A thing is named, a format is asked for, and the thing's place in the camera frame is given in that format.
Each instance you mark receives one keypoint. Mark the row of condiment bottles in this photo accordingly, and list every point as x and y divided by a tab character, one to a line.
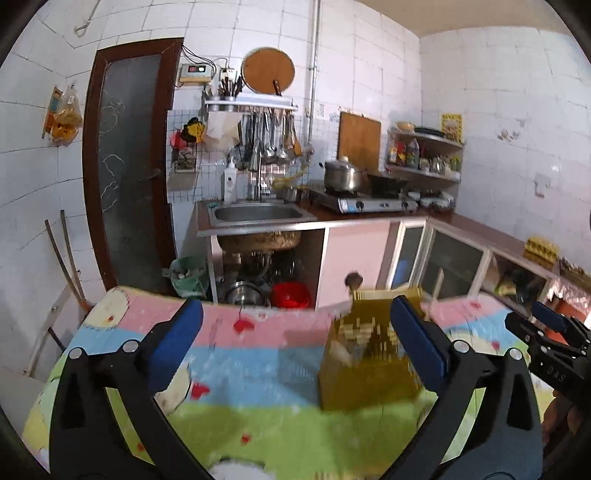
413	154

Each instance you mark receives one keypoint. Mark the white dish soap bottle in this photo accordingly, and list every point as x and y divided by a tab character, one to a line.
230	182

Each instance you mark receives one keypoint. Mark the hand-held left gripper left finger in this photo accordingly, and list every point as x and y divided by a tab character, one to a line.
178	341

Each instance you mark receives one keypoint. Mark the small metal cup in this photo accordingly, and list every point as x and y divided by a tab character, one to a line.
291	194

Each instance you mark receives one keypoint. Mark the green trash bin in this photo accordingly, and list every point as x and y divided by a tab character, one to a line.
188	279

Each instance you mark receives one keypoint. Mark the white wall hooks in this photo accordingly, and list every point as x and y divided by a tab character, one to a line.
508	135

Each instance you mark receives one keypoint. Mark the white corner shelf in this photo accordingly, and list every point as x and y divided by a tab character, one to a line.
427	171

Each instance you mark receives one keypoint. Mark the red plastic basin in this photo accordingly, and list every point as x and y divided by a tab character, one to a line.
290	295

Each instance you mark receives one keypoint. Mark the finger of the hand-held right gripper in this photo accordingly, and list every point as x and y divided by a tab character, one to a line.
521	327
549	317

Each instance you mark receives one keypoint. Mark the white wall outlet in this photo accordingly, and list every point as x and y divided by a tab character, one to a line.
541	184

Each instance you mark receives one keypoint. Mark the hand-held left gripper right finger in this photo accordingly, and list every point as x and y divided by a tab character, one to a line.
418	344

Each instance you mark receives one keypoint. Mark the hanging bag of oranges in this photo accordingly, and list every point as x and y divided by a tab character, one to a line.
64	122

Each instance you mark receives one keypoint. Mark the steel gas stove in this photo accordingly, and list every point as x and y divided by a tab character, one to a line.
364	203

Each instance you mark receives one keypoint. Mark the metal wall rack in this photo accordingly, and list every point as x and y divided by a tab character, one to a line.
251	104

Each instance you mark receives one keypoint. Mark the person's right hand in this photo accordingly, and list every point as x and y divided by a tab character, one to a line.
565	417

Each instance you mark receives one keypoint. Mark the stainless steel sink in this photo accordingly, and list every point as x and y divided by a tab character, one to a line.
258	213

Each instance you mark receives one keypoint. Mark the yellow printed wall card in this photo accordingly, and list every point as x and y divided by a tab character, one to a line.
451	128

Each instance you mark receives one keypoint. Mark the stack of small bowls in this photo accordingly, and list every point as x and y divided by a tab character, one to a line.
434	202

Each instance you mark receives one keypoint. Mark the rectangular wooden cutting board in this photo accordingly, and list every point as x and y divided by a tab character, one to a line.
359	141

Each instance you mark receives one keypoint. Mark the metal faucet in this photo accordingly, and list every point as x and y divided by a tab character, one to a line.
259	180

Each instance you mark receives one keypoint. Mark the yellow slotted utensil holder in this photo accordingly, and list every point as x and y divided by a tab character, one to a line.
364	374

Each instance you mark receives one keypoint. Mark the white hanging cloth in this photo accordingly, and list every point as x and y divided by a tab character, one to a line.
221	129

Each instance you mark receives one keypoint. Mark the dark brown glass door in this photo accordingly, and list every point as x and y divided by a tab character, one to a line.
134	184

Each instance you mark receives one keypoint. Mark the cartoon printed blanket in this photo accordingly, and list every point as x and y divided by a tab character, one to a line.
277	415

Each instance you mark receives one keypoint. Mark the steel pot with lid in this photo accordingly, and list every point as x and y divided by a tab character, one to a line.
344	177

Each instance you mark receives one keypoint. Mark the leaning metal strips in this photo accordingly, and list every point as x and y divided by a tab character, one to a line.
69	258

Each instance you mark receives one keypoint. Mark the yellow egg tray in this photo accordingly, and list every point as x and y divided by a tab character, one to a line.
541	250

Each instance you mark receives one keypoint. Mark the metal cup of knives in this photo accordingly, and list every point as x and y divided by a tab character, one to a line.
229	90

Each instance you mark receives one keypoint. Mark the row of hanging metal utensils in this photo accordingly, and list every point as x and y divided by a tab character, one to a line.
268	138

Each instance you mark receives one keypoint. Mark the round wooden cutting board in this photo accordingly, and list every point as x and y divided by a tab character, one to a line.
268	69

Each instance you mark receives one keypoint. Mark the beige wall controller box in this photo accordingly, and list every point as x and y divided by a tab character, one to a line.
195	73

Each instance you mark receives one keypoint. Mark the white wall pipe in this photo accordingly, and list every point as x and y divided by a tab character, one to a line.
314	60

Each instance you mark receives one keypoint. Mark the metal basin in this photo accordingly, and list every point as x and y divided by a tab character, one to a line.
247	293

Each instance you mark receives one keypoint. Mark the shiny pink foil cover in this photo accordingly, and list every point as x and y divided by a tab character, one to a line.
570	288

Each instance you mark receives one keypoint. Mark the yellow and black gloves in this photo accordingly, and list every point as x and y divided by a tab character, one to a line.
194	130

